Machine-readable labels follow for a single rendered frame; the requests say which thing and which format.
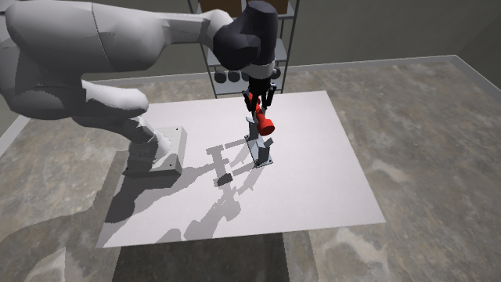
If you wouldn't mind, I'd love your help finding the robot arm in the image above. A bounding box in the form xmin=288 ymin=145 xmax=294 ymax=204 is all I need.
xmin=0 ymin=0 xmax=278 ymax=163

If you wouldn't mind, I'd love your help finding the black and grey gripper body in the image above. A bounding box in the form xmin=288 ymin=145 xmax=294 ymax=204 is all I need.
xmin=248 ymin=76 xmax=271 ymax=96

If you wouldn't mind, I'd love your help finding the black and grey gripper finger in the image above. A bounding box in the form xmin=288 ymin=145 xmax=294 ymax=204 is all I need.
xmin=261 ymin=83 xmax=277 ymax=115
xmin=242 ymin=88 xmax=260 ymax=121

